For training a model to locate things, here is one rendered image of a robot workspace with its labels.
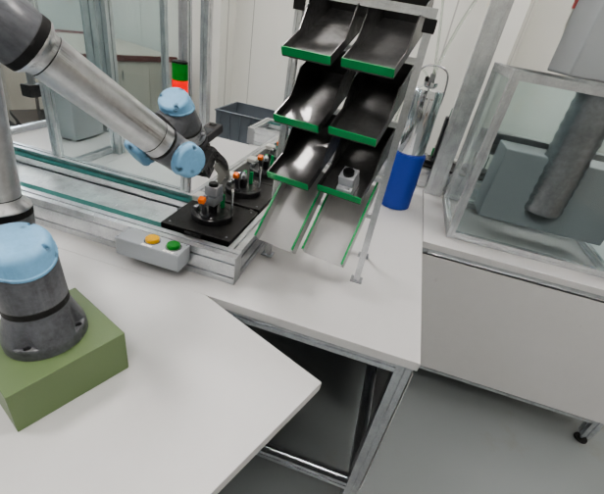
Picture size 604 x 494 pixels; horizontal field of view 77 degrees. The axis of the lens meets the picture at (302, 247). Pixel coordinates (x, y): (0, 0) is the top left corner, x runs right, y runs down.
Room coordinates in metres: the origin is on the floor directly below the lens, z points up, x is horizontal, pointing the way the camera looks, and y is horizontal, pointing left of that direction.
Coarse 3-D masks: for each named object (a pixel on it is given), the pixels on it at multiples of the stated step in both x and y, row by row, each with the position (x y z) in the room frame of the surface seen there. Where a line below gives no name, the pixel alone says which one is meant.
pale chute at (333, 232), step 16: (368, 192) 1.11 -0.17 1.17; (320, 208) 1.05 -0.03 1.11; (336, 208) 1.08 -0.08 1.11; (352, 208) 1.08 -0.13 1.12; (368, 208) 1.05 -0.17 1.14; (320, 224) 1.04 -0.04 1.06; (336, 224) 1.04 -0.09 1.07; (352, 224) 1.03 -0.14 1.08; (320, 240) 1.01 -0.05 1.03; (336, 240) 1.00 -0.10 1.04; (352, 240) 0.96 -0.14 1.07; (320, 256) 0.97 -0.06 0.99; (336, 256) 0.96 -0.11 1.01
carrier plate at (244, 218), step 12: (192, 204) 1.20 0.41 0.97; (228, 204) 1.25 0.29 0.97; (180, 216) 1.10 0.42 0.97; (240, 216) 1.17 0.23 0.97; (252, 216) 1.19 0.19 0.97; (168, 228) 1.03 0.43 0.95; (180, 228) 1.02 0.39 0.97; (192, 228) 1.03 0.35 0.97; (204, 228) 1.04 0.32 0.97; (216, 228) 1.06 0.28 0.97; (228, 228) 1.07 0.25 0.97; (240, 228) 1.09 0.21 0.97; (216, 240) 1.00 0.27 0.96; (228, 240) 1.00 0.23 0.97
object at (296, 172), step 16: (288, 144) 1.13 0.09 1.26; (304, 144) 1.16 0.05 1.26; (320, 144) 1.17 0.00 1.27; (336, 144) 1.14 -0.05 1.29; (288, 160) 1.10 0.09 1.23; (304, 160) 1.10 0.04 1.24; (320, 160) 1.10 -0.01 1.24; (272, 176) 1.02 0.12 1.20; (288, 176) 1.03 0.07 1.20; (304, 176) 1.03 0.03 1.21
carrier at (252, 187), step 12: (228, 180) 1.38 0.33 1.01; (240, 180) 1.37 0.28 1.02; (252, 180) 1.42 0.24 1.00; (228, 192) 1.33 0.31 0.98; (240, 192) 1.32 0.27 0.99; (252, 192) 1.34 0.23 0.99; (264, 192) 1.41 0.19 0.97; (240, 204) 1.26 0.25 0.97; (252, 204) 1.28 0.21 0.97; (264, 204) 1.30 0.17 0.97
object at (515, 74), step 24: (504, 72) 1.70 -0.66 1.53; (528, 72) 1.94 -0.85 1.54; (504, 96) 1.54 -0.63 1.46; (600, 96) 1.49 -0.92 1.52; (456, 168) 1.96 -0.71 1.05; (480, 168) 1.54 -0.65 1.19; (456, 216) 1.54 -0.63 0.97; (480, 240) 1.52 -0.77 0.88; (552, 264) 1.46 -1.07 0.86; (576, 264) 1.45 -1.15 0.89
